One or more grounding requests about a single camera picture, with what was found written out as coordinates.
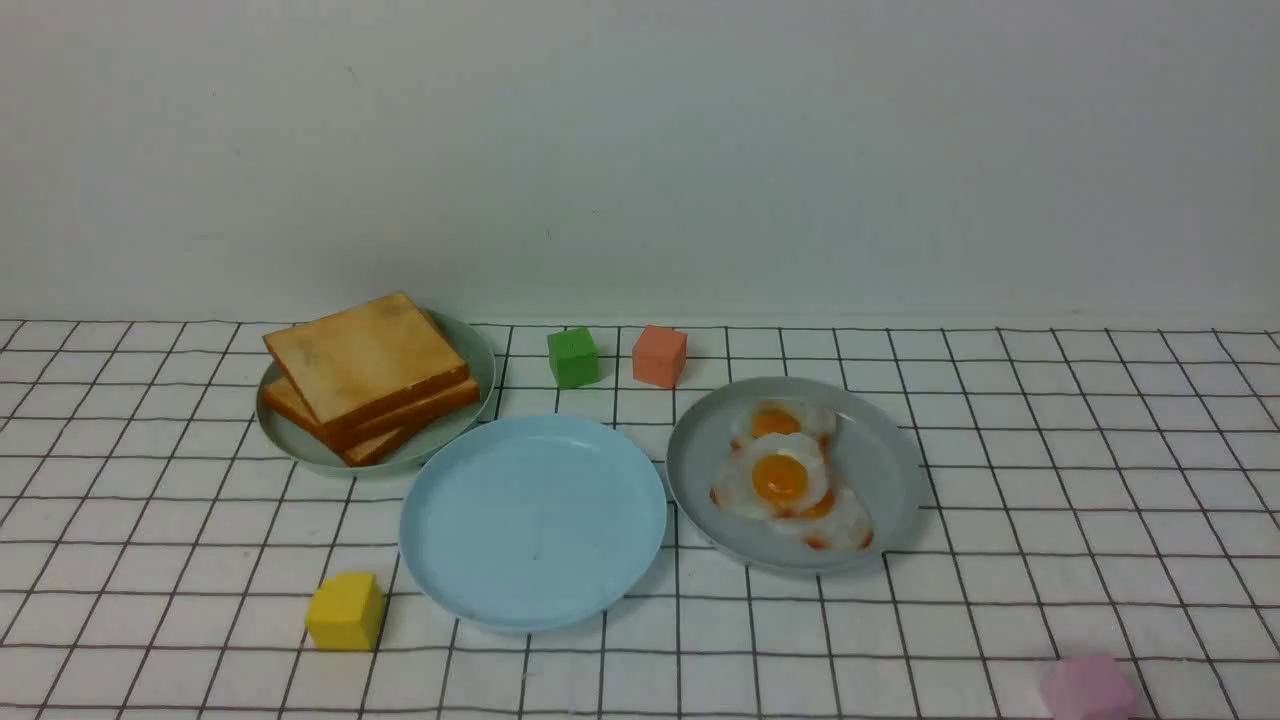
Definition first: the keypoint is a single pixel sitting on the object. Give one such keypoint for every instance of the fried egg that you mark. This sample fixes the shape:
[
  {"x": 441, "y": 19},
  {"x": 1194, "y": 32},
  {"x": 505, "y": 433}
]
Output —
[
  {"x": 785, "y": 416},
  {"x": 838, "y": 523},
  {"x": 775, "y": 477}
]

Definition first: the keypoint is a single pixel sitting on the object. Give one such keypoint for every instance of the orange cube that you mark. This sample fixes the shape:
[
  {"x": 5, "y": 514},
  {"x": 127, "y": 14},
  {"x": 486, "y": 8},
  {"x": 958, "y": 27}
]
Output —
[{"x": 659, "y": 356}]

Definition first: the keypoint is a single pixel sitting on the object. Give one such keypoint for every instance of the green cube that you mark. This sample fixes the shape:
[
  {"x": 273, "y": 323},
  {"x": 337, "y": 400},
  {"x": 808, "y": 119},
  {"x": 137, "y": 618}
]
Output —
[{"x": 573, "y": 358}]

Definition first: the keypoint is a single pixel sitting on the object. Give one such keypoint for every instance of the grey plate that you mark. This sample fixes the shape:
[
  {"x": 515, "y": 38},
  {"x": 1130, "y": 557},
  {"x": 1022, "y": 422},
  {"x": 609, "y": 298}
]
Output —
[{"x": 867, "y": 453}]

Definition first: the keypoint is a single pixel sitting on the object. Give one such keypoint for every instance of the light blue plate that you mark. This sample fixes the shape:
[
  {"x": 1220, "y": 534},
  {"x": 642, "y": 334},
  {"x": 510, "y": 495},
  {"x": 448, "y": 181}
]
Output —
[{"x": 532, "y": 523}]

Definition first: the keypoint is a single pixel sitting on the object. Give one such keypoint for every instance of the pale green plate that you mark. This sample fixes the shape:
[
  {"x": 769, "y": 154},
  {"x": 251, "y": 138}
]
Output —
[{"x": 293, "y": 441}]

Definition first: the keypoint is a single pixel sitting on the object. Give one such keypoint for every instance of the yellow cube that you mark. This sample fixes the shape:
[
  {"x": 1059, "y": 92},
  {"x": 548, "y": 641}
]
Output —
[{"x": 346, "y": 613}]

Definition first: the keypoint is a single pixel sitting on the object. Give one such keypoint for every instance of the white grid tablecloth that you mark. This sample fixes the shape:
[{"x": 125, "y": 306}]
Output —
[{"x": 1092, "y": 491}]

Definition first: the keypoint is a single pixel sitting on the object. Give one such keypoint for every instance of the pink cube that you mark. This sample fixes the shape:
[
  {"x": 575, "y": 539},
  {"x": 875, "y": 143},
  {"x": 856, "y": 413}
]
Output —
[{"x": 1088, "y": 687}]

